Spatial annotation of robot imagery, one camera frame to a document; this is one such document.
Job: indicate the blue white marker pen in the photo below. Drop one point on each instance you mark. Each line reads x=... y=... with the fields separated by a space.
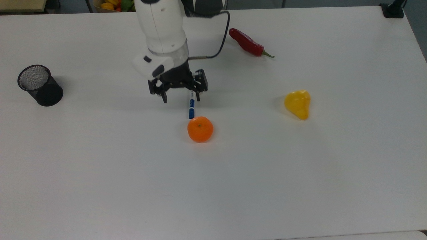
x=191 y=108

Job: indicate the black table clamp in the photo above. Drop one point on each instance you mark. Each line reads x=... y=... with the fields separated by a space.
x=393 y=10

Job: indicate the orange mandarin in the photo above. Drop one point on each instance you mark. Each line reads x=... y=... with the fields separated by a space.
x=200 y=129

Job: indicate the light wooden table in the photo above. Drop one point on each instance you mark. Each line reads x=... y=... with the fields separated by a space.
x=21 y=5

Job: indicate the basket of toy fruits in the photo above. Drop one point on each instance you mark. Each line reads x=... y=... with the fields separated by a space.
x=111 y=5

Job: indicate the dark slanted leg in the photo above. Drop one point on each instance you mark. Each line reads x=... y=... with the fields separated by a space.
x=89 y=5

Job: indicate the black mesh pen holder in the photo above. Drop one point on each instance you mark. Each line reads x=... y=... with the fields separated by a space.
x=48 y=95

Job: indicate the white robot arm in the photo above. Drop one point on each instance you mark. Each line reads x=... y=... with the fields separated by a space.
x=163 y=30

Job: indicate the yellow bell pepper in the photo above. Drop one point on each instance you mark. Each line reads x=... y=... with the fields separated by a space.
x=298 y=104

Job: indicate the red chili pepper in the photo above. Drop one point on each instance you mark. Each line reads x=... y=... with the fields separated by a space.
x=248 y=43

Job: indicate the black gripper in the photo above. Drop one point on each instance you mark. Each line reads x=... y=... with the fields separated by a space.
x=176 y=78

